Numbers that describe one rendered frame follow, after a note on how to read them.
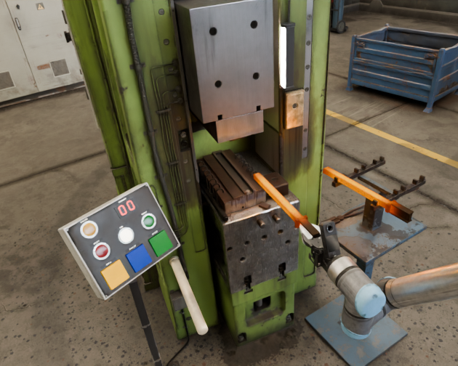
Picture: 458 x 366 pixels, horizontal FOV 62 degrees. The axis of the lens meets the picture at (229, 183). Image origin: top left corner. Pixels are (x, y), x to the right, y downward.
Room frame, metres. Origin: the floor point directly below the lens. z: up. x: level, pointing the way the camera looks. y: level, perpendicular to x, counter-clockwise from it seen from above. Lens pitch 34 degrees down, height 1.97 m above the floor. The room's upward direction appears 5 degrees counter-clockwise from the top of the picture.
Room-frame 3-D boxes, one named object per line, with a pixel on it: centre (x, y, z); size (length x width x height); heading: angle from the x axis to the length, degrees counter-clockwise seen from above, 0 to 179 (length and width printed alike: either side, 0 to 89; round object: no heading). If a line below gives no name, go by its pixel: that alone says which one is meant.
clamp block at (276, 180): (1.49, -0.21, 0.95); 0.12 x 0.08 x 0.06; 19
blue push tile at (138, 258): (1.02, 0.35, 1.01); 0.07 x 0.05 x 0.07; 134
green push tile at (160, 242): (1.09, 0.28, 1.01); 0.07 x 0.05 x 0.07; 134
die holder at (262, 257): (1.60, -0.05, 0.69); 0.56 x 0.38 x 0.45; 19
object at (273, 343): (1.33, -0.08, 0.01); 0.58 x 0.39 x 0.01; 109
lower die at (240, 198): (1.57, 0.00, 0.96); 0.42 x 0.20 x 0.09; 19
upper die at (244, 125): (1.57, 0.00, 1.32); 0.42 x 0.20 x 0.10; 19
